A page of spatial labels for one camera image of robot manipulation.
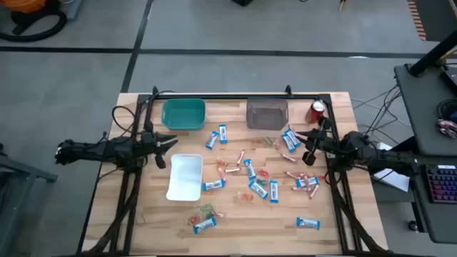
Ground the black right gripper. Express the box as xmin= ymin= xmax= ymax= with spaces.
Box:
xmin=295 ymin=118 xmax=332 ymax=167

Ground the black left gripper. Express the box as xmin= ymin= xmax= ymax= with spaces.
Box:
xmin=141 ymin=121 xmax=179 ymax=170

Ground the red soda can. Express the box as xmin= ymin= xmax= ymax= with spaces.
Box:
xmin=304 ymin=100 xmax=326 ymax=124

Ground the teal plastic bin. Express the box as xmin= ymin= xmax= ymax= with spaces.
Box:
xmin=161 ymin=98 xmax=207 ymax=131

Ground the white plastic bin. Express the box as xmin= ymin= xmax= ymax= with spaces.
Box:
xmin=165 ymin=153 xmax=204 ymax=202

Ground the grey translucent plastic bin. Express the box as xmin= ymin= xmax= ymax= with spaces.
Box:
xmin=246 ymin=97 xmax=289 ymax=131

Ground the white paper sheet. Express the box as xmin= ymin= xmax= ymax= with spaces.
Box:
xmin=373 ymin=141 xmax=411 ymax=193

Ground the dark grey desk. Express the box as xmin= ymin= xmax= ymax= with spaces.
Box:
xmin=393 ymin=63 xmax=457 ymax=157
xmin=406 ymin=153 xmax=457 ymax=246

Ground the pink patterned object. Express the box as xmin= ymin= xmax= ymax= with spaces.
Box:
xmin=436 ymin=119 xmax=457 ymax=138

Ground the black backlit keyboard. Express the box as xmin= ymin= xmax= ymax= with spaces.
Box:
xmin=424 ymin=163 xmax=457 ymax=205

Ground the black slanted desk pole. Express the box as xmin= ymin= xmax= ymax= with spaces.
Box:
xmin=408 ymin=30 xmax=457 ymax=78

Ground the grey metal cart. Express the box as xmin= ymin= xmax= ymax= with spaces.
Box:
xmin=0 ymin=142 xmax=59 ymax=257

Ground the dark mat striped edge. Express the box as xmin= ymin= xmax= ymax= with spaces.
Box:
xmin=406 ymin=0 xmax=457 ymax=42

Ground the orange shop vacuum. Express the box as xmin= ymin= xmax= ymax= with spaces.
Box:
xmin=0 ymin=0 xmax=48 ymax=15

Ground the black arm base cable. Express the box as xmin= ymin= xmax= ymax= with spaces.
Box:
xmin=111 ymin=105 xmax=141 ymax=136

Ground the black coiled cable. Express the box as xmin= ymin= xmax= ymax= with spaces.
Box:
xmin=436 ymin=99 xmax=457 ymax=121

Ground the black vacuum hose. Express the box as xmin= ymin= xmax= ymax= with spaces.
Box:
xmin=0 ymin=7 xmax=69 ymax=43

